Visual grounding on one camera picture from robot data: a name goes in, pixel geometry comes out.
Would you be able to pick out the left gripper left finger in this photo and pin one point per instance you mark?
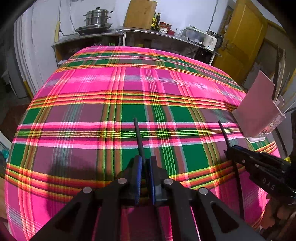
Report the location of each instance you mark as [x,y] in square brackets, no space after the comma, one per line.
[94,214]

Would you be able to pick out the clear plastic container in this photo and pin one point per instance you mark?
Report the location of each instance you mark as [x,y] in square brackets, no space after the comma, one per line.
[194,35]

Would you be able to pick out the white electric kettle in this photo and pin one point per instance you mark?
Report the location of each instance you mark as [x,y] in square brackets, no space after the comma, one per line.
[212,40]

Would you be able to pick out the steel steamer pot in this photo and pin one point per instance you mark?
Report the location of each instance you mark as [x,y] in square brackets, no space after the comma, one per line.
[97,16]

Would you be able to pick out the black chopstick lone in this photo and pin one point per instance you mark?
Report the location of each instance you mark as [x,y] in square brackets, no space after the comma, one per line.
[139,140]

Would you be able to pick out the dark oil bottle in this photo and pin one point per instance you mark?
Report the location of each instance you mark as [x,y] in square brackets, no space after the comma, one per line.
[157,21]

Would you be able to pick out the induction cooktop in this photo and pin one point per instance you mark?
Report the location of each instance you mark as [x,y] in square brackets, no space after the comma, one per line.
[92,29]

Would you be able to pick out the steel kitchen counter table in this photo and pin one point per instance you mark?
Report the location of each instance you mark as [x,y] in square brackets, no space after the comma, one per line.
[134,37]

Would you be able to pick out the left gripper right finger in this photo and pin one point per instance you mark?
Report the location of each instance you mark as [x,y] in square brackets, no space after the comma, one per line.
[196,214]

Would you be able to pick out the yellow wooden door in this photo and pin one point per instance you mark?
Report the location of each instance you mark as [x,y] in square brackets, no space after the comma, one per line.
[242,41]

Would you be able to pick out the red lidded jar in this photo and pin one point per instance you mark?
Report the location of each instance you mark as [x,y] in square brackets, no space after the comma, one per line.
[164,27]

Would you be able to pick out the pink utensil holder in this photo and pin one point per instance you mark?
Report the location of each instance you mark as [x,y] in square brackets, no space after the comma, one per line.
[258,115]

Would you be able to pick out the wooden cutting board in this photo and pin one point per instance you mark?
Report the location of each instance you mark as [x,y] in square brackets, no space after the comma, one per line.
[139,14]

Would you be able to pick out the pink plaid tablecloth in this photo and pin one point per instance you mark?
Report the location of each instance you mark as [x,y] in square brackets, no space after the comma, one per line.
[79,131]

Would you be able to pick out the pale wooden chopstick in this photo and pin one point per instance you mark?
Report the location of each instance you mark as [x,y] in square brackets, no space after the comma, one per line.
[282,71]

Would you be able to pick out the long black chopstick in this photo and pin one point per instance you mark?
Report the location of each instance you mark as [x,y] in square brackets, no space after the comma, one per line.
[275,78]

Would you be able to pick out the power strip on wall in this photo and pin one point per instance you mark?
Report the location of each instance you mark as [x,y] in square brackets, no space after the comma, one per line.
[57,31]

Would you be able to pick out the low steel shelf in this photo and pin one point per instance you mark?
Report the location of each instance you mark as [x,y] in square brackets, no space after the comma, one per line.
[70,45]

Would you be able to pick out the person right hand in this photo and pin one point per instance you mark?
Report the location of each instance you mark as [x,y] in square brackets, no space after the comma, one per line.
[274,212]

